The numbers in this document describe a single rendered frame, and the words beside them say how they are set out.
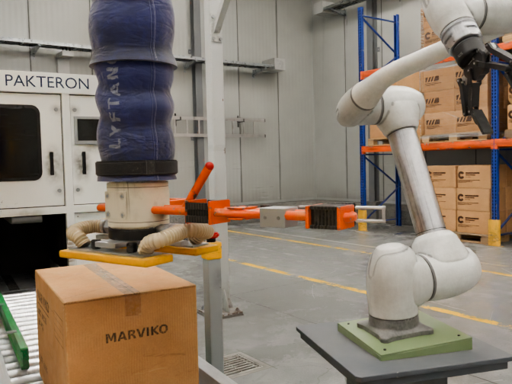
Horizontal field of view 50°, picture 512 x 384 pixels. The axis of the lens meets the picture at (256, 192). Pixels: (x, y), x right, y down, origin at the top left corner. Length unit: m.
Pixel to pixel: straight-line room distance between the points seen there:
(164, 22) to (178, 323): 0.89
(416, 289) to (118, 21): 1.15
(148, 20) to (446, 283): 1.18
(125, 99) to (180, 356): 0.81
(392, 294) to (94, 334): 0.89
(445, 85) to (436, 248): 7.78
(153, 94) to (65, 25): 9.57
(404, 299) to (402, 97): 0.70
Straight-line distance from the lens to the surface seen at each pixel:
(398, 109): 1.98
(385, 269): 1.74
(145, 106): 1.48
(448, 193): 9.53
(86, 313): 1.68
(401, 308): 1.77
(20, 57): 10.70
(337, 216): 1.17
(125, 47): 1.51
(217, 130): 4.82
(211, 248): 1.56
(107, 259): 1.48
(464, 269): 1.88
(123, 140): 1.48
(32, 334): 2.94
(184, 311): 1.77
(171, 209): 1.46
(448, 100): 9.49
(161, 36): 1.54
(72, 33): 11.05
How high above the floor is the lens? 1.32
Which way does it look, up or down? 3 degrees down
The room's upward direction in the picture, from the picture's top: 1 degrees counter-clockwise
